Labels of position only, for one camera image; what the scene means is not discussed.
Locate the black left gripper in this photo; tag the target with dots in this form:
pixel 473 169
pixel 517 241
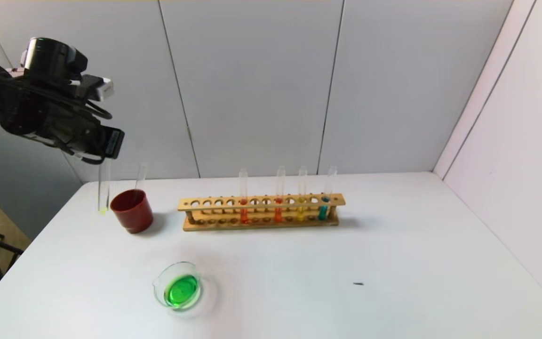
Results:
pixel 114 142

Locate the blue pigment glass test tube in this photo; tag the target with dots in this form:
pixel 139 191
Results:
pixel 323 213
pixel 141 179

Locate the yellow pigment glass test tube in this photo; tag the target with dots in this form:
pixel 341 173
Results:
pixel 300 214
pixel 103 209

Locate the orange pigment glass test tube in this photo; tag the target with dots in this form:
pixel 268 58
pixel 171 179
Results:
pixel 244 215
pixel 278 214

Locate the clear glass beaker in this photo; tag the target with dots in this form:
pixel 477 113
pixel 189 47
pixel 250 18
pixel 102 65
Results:
pixel 181 292

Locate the wooden test tube rack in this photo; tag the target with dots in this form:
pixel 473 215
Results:
pixel 271 225

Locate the dark red plastic cup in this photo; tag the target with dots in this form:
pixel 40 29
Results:
pixel 134 219

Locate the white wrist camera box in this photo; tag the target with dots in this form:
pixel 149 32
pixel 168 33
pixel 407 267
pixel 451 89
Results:
pixel 97 88

